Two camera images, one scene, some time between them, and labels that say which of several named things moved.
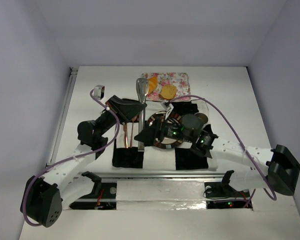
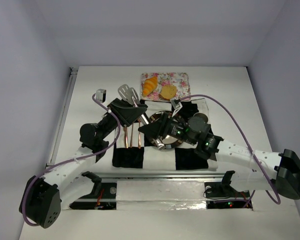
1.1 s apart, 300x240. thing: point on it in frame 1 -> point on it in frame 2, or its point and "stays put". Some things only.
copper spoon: x=131 y=135 stays put
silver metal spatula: x=142 y=88 -> x=127 y=94
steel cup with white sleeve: x=202 y=117 stays put
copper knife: x=125 y=127 stays put
